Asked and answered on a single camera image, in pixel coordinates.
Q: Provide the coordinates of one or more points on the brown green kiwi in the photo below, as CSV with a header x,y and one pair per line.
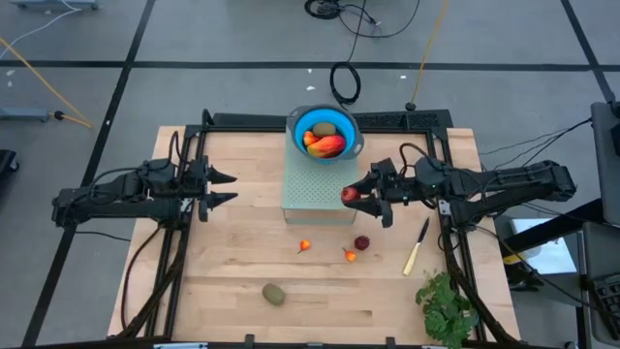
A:
x,y
324,129
273,294

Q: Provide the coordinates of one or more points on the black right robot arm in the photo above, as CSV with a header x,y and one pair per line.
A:
x,y
508,186

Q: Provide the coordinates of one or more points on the grey metal floor bar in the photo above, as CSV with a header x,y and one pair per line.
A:
x,y
55,5
24,114

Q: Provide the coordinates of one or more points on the pale flat screen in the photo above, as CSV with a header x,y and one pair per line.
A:
x,y
542,247

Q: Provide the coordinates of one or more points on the green perforated metal shelf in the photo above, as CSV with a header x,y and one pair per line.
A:
x,y
319,189

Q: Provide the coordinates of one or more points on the grey desk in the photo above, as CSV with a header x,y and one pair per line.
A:
x,y
605,160

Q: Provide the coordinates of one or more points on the black keyboard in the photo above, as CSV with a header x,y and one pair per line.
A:
x,y
608,300

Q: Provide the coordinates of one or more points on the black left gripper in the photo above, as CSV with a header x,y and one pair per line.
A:
x,y
198,181

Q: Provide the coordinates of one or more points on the black chair base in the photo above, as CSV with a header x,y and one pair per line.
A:
x,y
7,160

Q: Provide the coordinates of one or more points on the grey table-level camera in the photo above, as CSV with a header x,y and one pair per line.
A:
x,y
315,345

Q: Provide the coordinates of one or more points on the green plant in white pot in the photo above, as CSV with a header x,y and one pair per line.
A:
x,y
445,310

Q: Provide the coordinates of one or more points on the dark red plum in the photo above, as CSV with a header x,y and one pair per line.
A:
x,y
361,242
350,195

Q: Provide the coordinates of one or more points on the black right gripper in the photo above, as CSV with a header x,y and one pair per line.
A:
x,y
399,186

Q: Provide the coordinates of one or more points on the red yellow mango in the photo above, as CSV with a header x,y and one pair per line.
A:
x,y
327,146

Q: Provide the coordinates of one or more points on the blue grey collapsible colander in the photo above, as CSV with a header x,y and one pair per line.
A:
x,y
301,121

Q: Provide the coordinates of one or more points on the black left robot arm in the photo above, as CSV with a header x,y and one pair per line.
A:
x,y
121,208

